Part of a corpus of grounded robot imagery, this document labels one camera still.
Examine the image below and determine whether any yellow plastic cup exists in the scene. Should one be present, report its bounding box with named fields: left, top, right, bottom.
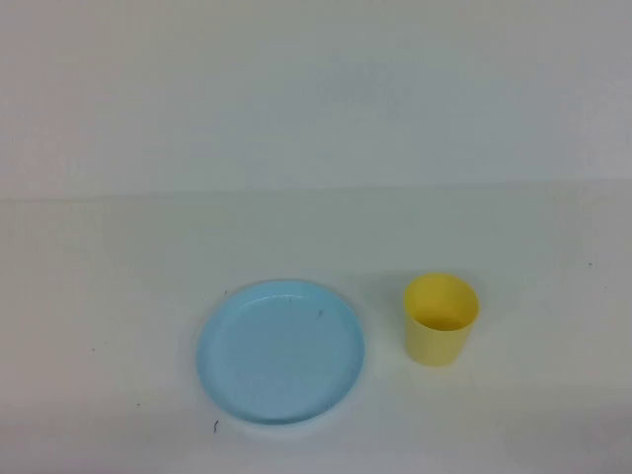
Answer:
left=403, top=273, right=481, bottom=367

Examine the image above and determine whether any light blue round plate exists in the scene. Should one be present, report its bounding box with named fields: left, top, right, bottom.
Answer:
left=196, top=278, right=367, bottom=427

